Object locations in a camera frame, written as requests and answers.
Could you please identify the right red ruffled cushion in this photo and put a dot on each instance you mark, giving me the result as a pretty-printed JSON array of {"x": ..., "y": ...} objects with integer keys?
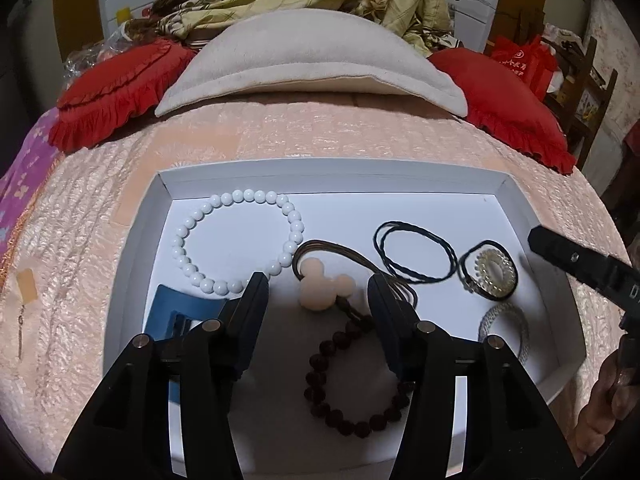
[{"x": 500, "y": 104}]

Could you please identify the silver braided bangle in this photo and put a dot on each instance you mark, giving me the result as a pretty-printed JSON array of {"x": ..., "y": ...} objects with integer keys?
[{"x": 517, "y": 315}]

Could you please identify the red ruffled cushion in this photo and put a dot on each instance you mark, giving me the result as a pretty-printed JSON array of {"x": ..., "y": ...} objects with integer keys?
[
  {"x": 114, "y": 91},
  {"x": 500, "y": 104}
]

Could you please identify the purple floral sheet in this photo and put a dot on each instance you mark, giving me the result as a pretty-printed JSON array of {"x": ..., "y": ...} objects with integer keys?
[{"x": 28, "y": 171}]

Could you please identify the left red ruffled cushion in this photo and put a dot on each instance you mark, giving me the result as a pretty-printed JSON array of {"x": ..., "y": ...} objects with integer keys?
[{"x": 114, "y": 91}]

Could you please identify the pink quilted bedspread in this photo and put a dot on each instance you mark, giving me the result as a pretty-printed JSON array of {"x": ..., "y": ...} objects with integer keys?
[{"x": 62, "y": 257}]

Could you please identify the beige pillow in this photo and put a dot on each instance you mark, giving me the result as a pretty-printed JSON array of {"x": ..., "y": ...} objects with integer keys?
[{"x": 310, "y": 50}]

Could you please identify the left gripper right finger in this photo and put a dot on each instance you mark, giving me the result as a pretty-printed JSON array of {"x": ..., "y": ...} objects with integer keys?
[{"x": 509, "y": 432}]

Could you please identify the white shallow cardboard tray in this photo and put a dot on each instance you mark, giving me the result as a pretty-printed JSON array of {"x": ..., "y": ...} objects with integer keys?
[{"x": 342, "y": 201}]

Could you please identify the dark wooden chair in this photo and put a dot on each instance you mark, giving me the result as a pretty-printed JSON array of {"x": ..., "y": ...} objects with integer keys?
[{"x": 583, "y": 98}]

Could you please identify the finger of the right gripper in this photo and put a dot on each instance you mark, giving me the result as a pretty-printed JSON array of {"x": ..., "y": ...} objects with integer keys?
[{"x": 610, "y": 277}]

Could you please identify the person's right hand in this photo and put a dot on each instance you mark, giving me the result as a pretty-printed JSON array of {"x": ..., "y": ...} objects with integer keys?
[{"x": 612, "y": 399}]

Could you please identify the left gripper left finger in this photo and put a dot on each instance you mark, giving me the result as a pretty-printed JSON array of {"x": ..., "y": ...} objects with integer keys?
[{"x": 123, "y": 431}]

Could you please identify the crinkled clear plastic bag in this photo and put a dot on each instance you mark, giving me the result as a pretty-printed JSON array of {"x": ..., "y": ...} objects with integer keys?
[{"x": 78, "y": 62}]

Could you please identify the dark blue hair claw clip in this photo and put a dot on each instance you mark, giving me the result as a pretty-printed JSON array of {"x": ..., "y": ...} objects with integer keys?
[{"x": 175, "y": 309}]

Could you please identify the red shopping bag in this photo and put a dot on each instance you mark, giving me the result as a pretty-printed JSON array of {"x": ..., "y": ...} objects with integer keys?
[{"x": 532, "y": 62}]

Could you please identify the quilt zipper pull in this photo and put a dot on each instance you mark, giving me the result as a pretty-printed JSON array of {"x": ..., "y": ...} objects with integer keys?
[{"x": 20, "y": 333}]

